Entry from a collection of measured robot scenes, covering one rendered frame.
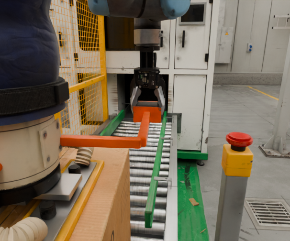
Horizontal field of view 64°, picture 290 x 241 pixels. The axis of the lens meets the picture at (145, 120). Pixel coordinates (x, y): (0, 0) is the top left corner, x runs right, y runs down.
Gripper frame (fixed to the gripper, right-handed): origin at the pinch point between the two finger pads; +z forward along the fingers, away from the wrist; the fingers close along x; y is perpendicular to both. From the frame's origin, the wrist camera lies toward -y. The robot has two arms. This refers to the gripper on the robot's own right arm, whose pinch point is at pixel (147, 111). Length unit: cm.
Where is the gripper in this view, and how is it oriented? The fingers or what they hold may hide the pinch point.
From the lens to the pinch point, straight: 74.3
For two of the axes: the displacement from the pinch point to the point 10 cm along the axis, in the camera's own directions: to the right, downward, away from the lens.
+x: 10.0, 0.2, -0.6
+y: -0.6, 3.0, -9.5
